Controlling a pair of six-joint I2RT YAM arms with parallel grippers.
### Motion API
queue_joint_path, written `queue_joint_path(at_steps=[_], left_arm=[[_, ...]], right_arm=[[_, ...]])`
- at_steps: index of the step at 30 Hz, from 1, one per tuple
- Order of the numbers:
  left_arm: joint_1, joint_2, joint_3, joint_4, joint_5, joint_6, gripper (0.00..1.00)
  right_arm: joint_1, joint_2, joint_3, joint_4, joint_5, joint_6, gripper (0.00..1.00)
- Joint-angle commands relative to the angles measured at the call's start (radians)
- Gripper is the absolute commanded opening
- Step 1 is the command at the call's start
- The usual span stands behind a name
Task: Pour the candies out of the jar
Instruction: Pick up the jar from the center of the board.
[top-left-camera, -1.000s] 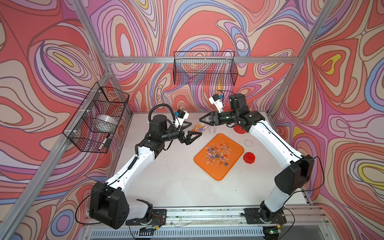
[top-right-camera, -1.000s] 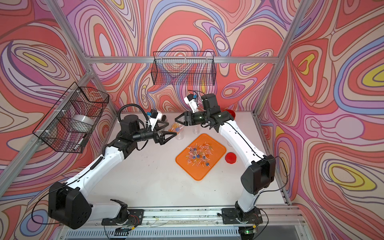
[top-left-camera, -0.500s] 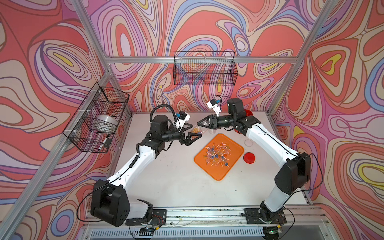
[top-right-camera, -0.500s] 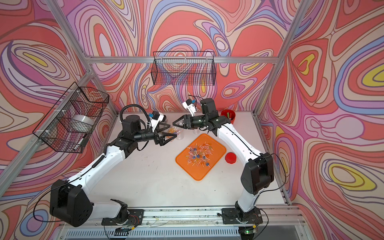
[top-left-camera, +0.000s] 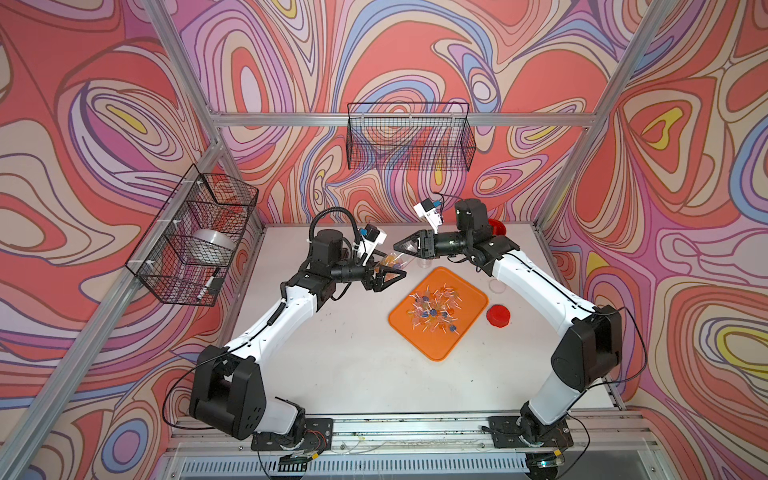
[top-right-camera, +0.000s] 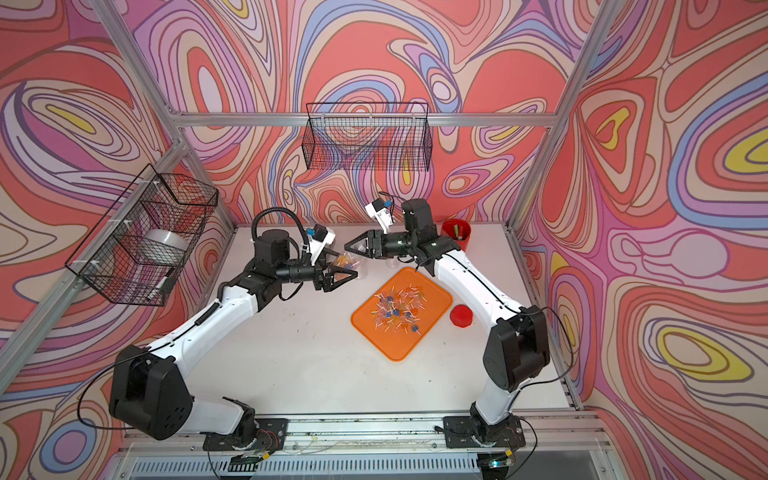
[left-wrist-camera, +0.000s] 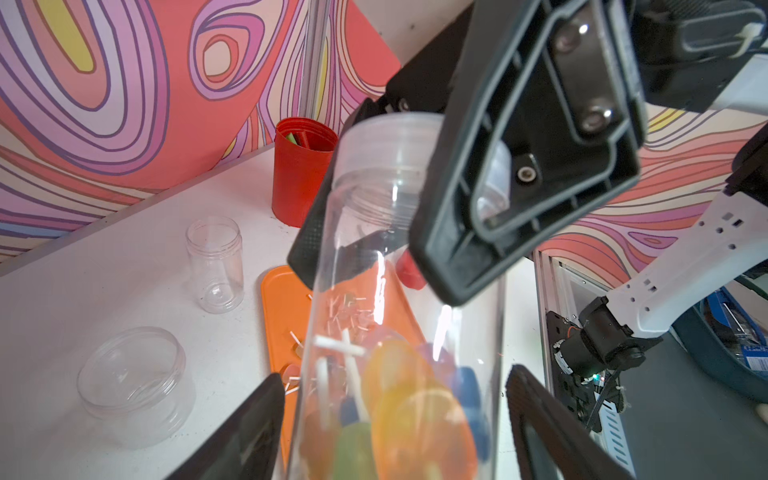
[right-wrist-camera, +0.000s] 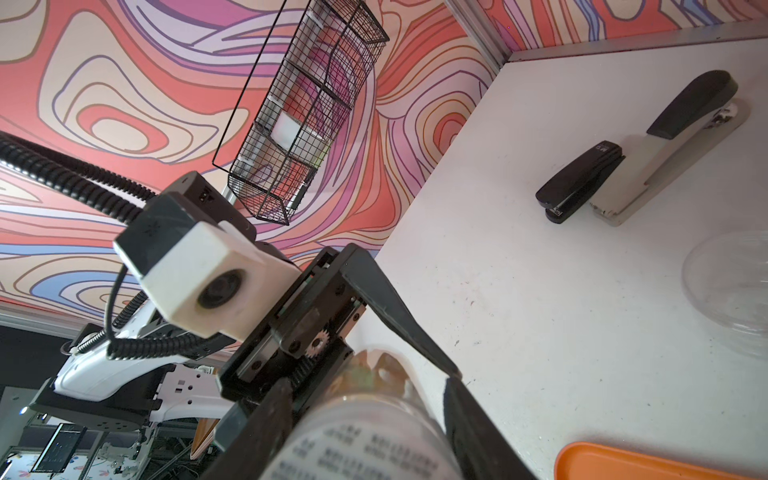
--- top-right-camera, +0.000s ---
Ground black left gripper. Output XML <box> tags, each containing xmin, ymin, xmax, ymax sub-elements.
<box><xmin>274</xmin><ymin>250</ymin><xmax>355</xmax><ymax>295</ymax></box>

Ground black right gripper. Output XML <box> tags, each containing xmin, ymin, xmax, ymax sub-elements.
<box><xmin>345</xmin><ymin>230</ymin><xmax>418</xmax><ymax>260</ymax></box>

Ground white lid jar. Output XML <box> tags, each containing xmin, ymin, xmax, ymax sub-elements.
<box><xmin>332</xmin><ymin>252</ymin><xmax>360</xmax><ymax>274</ymax></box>

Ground candies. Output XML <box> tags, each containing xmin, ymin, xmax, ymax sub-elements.
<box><xmin>371</xmin><ymin>286</ymin><xmax>426</xmax><ymax>336</ymax></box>

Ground red jar lid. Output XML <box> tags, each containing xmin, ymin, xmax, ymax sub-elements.
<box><xmin>449</xmin><ymin>304</ymin><xmax>474</xmax><ymax>328</ymax></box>

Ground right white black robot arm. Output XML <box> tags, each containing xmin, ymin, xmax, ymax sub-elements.
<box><xmin>345</xmin><ymin>198</ymin><xmax>551</xmax><ymax>447</ymax></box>

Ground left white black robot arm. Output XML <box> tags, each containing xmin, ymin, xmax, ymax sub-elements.
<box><xmin>108</xmin><ymin>225</ymin><xmax>357</xmax><ymax>450</ymax></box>

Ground orange plastic tray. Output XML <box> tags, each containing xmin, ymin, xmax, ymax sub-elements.
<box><xmin>350</xmin><ymin>268</ymin><xmax>453</xmax><ymax>362</ymax></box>

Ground red cup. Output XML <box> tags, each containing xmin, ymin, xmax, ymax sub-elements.
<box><xmin>442</xmin><ymin>218</ymin><xmax>472</xmax><ymax>251</ymax></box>

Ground black marker in basket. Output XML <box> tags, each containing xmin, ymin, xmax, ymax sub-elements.
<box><xmin>156</xmin><ymin>268</ymin><xmax>178</xmax><ymax>295</ymax></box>

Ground white roll in basket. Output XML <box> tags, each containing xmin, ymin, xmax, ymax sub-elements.
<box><xmin>139</xmin><ymin>229</ymin><xmax>189</xmax><ymax>266</ymax></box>

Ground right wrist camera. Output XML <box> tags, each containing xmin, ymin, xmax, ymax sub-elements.
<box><xmin>365</xmin><ymin>199</ymin><xmax>394</xmax><ymax>234</ymax></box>

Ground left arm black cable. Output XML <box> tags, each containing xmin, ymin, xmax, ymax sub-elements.
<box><xmin>250</xmin><ymin>206</ymin><xmax>310</xmax><ymax>247</ymax></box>

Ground back black wire basket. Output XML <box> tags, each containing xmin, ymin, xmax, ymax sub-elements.
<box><xmin>301</xmin><ymin>101</ymin><xmax>433</xmax><ymax>172</ymax></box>

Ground black wire basket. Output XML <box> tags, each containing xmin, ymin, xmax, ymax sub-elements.
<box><xmin>301</xmin><ymin>101</ymin><xmax>433</xmax><ymax>172</ymax></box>
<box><xmin>65</xmin><ymin>165</ymin><xmax>219</xmax><ymax>307</ymax></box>

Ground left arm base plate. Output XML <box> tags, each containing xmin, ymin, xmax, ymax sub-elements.
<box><xmin>203</xmin><ymin>417</ymin><xmax>289</xmax><ymax>454</ymax></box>

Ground left black wire basket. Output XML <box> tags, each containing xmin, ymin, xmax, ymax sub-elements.
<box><xmin>65</xmin><ymin>165</ymin><xmax>219</xmax><ymax>307</ymax></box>

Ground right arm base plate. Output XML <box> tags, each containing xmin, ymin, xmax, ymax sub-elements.
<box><xmin>435</xmin><ymin>415</ymin><xmax>526</xmax><ymax>451</ymax></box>

